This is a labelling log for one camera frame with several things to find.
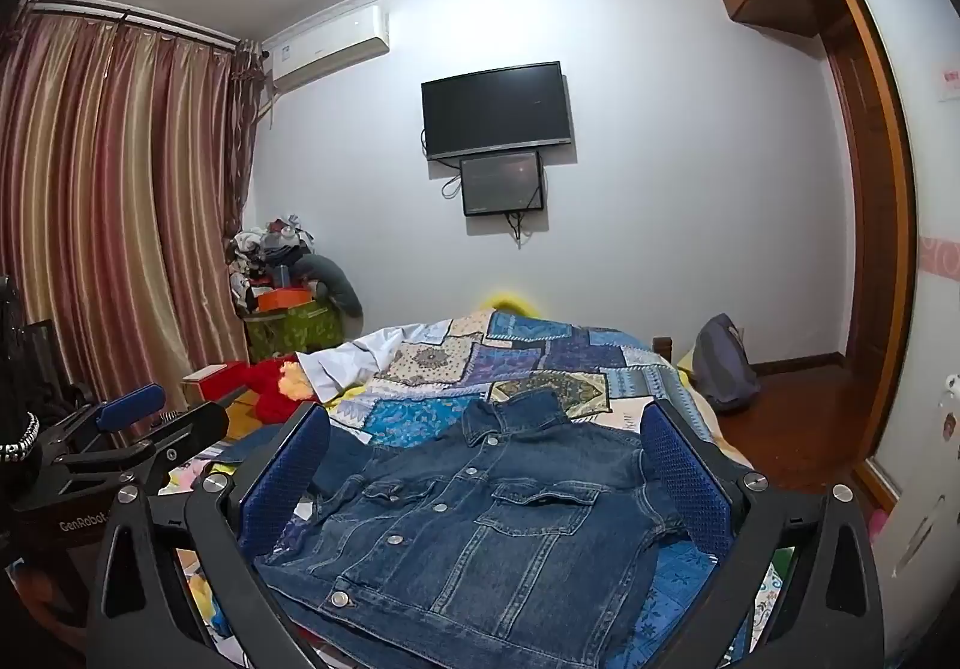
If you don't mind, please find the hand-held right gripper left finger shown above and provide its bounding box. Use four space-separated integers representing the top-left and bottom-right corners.
86 399 335 669

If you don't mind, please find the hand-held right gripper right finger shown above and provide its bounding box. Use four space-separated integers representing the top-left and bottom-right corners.
637 397 887 669

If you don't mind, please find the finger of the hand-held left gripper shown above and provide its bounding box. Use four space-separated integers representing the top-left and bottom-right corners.
112 402 231 488
43 382 167 451

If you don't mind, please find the blue denim jacket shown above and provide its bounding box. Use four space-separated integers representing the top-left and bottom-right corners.
223 390 688 669

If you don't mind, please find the pile of mixed clothes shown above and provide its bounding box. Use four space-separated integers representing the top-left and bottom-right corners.
227 214 325 311

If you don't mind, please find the red and white box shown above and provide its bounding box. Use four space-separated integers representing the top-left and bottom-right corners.
182 359 254 409

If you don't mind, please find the red plush toy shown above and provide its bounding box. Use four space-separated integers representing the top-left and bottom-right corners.
250 352 317 424

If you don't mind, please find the black flat panel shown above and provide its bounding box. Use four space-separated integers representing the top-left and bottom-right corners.
0 275 76 430

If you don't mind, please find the grey backpack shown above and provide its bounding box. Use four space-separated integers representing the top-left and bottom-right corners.
691 313 761 413

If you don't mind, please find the white cloth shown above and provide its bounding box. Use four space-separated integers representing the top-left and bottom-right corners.
295 322 452 405

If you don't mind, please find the green patterned box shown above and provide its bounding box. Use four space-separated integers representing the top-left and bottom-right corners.
244 301 344 364

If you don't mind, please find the orange box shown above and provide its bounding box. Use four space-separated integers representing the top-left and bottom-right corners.
251 286 314 315

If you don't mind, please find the grey plush pillow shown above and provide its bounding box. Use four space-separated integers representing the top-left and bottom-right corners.
292 254 366 338

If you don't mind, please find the striped pink gold curtain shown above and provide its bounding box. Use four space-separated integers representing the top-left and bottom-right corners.
0 1 262 434

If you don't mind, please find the blue patchwork quilt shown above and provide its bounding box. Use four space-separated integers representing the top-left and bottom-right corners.
180 307 760 669

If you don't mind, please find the yellow plush item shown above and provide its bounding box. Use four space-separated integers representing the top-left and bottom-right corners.
483 290 542 319

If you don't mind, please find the curtain rod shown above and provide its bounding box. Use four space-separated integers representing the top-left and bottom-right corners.
26 0 265 53

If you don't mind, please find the white air conditioner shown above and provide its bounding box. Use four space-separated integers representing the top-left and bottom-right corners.
262 5 392 94

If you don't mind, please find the small black wall monitor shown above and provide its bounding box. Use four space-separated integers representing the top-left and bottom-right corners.
458 150 546 218

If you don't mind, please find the black wall television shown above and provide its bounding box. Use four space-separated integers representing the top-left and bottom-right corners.
421 61 575 162

